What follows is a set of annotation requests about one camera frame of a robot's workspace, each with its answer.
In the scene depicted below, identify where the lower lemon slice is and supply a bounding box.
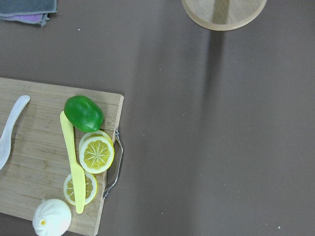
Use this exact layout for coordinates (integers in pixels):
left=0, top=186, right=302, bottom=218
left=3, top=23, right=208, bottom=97
left=63, top=171, right=98, bottom=205

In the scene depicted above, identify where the upper lemon slice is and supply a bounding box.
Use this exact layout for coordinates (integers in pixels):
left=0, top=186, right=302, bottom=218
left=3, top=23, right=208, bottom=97
left=79, top=130, right=115, bottom=174

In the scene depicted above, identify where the white ceramic spoon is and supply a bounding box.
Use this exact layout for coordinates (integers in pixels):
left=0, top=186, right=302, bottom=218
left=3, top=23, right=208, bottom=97
left=0, top=95, right=31, bottom=169

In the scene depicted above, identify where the folded grey cloth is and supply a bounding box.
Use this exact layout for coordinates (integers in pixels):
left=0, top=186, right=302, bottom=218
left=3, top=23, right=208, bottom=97
left=0, top=0, right=57, bottom=26

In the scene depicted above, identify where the green toy lime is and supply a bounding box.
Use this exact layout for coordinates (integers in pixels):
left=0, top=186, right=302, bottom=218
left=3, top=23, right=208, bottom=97
left=63, top=95, right=104, bottom=133

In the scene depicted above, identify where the wooden cup tree stand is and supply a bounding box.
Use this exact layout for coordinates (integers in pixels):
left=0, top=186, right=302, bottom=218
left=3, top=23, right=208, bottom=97
left=182, top=0, right=267, bottom=31

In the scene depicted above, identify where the lemon slice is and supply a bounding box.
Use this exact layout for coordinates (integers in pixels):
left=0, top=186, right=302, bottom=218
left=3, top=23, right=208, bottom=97
left=63, top=171, right=98, bottom=205
left=79, top=130, right=115, bottom=174

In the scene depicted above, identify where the yellow plastic knife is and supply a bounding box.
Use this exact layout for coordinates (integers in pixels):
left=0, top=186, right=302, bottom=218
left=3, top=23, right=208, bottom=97
left=60, top=111, right=86, bottom=214

